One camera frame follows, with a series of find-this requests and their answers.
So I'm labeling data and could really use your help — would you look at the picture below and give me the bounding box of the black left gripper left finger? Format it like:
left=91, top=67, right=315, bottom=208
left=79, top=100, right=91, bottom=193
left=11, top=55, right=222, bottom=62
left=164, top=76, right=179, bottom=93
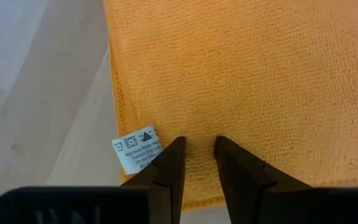
left=0, top=136, right=187, bottom=224

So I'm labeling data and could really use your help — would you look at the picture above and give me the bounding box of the orange microfiber towel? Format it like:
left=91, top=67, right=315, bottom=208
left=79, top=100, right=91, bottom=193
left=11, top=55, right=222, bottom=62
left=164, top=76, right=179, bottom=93
left=103, top=0, right=358, bottom=212

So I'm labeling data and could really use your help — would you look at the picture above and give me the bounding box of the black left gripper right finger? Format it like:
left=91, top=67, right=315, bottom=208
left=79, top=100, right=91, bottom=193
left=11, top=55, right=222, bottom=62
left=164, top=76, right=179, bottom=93
left=213, top=135, right=358, bottom=224

